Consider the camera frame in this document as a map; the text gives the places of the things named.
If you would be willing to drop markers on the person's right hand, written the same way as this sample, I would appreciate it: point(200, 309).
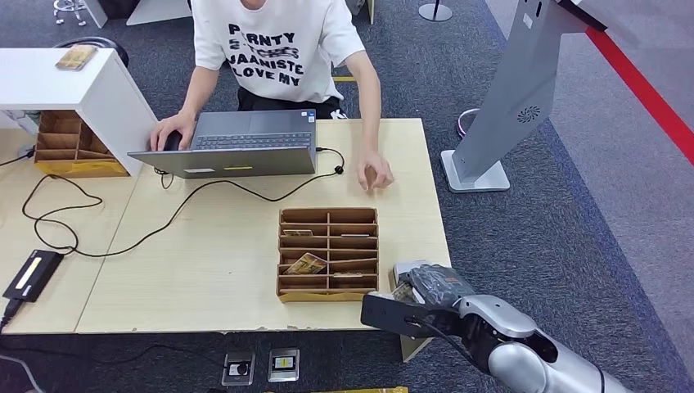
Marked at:
point(173, 123)

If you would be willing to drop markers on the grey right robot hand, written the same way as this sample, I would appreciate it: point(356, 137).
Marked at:
point(439, 285)

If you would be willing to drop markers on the black reader box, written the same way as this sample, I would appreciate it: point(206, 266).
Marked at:
point(32, 275)

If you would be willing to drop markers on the white furniture panel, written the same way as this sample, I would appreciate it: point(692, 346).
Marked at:
point(97, 13)

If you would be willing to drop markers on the yellow strip object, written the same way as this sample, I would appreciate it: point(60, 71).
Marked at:
point(363, 390)

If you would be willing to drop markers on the grey card reader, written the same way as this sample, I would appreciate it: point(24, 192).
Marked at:
point(404, 268)

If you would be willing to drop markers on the grey stanchion base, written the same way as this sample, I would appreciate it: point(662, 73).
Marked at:
point(435, 13)

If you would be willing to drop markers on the small card in slot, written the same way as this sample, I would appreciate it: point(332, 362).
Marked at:
point(297, 232)

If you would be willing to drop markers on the white shelf unit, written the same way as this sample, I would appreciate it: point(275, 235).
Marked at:
point(108, 103)

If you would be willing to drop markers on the person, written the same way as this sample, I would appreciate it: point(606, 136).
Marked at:
point(271, 54)

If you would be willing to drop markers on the black round stool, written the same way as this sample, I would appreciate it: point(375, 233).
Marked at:
point(120, 51)

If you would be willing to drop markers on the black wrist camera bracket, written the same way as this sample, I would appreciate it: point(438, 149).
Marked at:
point(390, 317)

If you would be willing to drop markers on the gold card lying slanted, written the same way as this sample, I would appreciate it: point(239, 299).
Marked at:
point(306, 264)

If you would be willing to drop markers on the chrome chair base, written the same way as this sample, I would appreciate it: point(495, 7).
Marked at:
point(70, 8)

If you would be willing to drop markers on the wooden table leg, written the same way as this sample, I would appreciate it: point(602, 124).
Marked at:
point(412, 347)

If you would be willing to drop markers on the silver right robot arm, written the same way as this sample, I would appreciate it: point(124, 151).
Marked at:
point(542, 369)

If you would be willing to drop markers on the floor socket with round plug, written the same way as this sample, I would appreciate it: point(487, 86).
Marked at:
point(238, 370)

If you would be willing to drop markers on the yellow floor tape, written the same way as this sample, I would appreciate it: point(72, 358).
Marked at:
point(344, 79)

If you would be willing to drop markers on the person's right forearm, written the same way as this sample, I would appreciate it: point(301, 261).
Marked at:
point(198, 92)

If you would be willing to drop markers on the grey kiosk stand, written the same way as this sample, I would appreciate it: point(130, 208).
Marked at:
point(515, 97)

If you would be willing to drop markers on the person's left hand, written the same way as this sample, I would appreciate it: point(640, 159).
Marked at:
point(377, 171)

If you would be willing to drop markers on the stack of gold cards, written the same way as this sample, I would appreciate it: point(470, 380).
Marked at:
point(76, 57)

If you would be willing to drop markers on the person's left forearm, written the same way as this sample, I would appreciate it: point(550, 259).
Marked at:
point(368, 108)

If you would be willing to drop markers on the brown cardboard card organizer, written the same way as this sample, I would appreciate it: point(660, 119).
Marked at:
point(59, 144)
point(303, 217)

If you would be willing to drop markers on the grey laptop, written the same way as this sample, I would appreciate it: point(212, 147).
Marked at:
point(233, 163)

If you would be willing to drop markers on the round ringed base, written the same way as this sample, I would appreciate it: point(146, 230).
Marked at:
point(464, 123)

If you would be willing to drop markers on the floor socket with label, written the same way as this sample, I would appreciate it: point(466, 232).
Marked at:
point(284, 365)

